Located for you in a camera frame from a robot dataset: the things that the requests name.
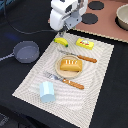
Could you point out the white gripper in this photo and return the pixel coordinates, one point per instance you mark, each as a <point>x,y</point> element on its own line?
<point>66,14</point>

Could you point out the yellow toy banana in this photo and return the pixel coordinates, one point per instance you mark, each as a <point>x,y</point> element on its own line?
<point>61,41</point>

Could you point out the yellow toy box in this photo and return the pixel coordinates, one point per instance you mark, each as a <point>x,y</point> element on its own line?
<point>85,43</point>

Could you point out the orange toy bread loaf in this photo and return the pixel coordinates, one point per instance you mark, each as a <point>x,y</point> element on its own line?
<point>71,65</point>

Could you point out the light blue milk carton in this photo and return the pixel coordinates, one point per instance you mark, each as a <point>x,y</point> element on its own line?
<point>47,92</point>

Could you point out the beige bowl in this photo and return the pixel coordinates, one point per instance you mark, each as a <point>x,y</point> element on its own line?
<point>122,15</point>

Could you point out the grey frying pan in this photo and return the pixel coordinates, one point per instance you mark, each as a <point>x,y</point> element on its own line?
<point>24,52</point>

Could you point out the round wooden plate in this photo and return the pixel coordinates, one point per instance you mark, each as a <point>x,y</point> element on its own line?
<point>66,74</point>

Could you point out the beige woven placemat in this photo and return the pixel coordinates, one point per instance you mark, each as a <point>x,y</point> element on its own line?
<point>73,108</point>

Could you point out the knife with wooden handle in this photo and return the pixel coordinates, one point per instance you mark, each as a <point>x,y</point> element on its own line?
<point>79,56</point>

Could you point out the fork with wooden handle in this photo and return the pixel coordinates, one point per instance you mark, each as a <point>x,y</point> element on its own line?
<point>66,81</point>

